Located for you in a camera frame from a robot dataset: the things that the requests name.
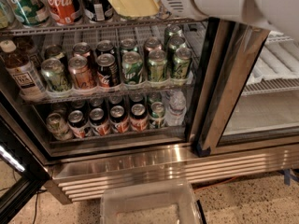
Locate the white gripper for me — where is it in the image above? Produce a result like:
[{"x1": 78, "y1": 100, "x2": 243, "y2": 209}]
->
[{"x1": 108, "y1": 0, "x2": 200, "y2": 19}]

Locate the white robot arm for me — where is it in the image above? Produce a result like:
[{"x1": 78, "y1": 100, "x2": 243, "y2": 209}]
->
[{"x1": 108, "y1": 0, "x2": 299, "y2": 40}]

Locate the green can front middle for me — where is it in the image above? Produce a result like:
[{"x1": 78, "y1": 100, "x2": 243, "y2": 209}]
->
[{"x1": 148, "y1": 49, "x2": 167, "y2": 82}]

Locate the green 7up can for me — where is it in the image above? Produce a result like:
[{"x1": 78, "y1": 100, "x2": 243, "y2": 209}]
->
[{"x1": 121, "y1": 51, "x2": 143, "y2": 85}]

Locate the black coke can front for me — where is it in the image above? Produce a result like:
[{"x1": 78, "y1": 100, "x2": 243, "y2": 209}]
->
[{"x1": 96, "y1": 53, "x2": 121, "y2": 88}]

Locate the green can front right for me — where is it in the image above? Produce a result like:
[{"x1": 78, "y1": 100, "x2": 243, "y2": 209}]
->
[{"x1": 171, "y1": 48, "x2": 192, "y2": 79}]

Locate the stainless steel display fridge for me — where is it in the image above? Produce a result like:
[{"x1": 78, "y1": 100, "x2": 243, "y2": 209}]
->
[{"x1": 0, "y1": 0, "x2": 299, "y2": 204}]

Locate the pink can front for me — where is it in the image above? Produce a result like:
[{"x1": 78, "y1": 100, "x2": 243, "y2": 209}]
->
[{"x1": 68, "y1": 56, "x2": 96, "y2": 90}]

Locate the pale green can front left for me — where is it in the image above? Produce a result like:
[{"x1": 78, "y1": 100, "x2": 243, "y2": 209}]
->
[{"x1": 41, "y1": 58, "x2": 72, "y2": 92}]

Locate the bottom shelf green can right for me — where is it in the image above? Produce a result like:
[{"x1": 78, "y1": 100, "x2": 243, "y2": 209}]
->
[{"x1": 149, "y1": 102, "x2": 165, "y2": 129}]

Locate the shelf green can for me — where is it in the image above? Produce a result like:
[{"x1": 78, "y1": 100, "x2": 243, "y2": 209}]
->
[
  {"x1": 46, "y1": 112, "x2": 73, "y2": 141},
  {"x1": 149, "y1": 102, "x2": 165, "y2": 129}
]

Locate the shelf coke can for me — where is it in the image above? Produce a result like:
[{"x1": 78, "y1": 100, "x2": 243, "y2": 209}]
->
[
  {"x1": 89, "y1": 108, "x2": 111, "y2": 136},
  {"x1": 110, "y1": 105, "x2": 129, "y2": 133}
]

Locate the bottom shelf black red can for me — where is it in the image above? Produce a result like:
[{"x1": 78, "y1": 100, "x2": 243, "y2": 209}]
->
[{"x1": 67, "y1": 110, "x2": 92, "y2": 138}]

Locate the bottom shelf green can left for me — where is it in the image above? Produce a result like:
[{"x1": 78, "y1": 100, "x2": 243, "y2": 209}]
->
[{"x1": 46, "y1": 112, "x2": 73, "y2": 141}]

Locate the open black fridge door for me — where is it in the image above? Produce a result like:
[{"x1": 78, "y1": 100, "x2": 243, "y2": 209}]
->
[{"x1": 0, "y1": 119, "x2": 50, "y2": 224}]

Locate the black label bottle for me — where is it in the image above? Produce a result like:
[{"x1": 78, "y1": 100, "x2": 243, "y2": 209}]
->
[{"x1": 82, "y1": 0, "x2": 113, "y2": 22}]

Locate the red cola bottle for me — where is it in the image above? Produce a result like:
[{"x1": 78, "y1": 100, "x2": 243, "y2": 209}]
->
[{"x1": 46, "y1": 0, "x2": 82, "y2": 26}]

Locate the green label bottle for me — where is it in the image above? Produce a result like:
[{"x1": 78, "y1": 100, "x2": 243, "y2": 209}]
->
[{"x1": 7, "y1": 0, "x2": 50, "y2": 27}]

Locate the clear water bottle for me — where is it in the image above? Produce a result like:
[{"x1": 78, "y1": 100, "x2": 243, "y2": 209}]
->
[{"x1": 165, "y1": 91, "x2": 187, "y2": 126}]

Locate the brown iced tea bottle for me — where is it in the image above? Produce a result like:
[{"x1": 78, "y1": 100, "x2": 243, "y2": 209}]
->
[{"x1": 0, "y1": 39, "x2": 46, "y2": 101}]

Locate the clear plastic bin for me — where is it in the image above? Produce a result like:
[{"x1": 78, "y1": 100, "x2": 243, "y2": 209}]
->
[{"x1": 100, "y1": 179, "x2": 204, "y2": 224}]

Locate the blue tape on floor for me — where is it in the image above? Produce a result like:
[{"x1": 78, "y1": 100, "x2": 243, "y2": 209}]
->
[{"x1": 279, "y1": 169, "x2": 299, "y2": 186}]

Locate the white wire shelf right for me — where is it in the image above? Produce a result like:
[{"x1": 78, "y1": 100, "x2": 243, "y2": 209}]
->
[{"x1": 242, "y1": 31, "x2": 299, "y2": 95}]

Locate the orange cable on floor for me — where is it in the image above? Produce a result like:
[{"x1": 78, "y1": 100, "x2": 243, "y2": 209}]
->
[{"x1": 192, "y1": 175, "x2": 241, "y2": 192}]

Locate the black cable on floor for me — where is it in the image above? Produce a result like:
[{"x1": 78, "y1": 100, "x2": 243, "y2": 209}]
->
[{"x1": 32, "y1": 189, "x2": 48, "y2": 224}]

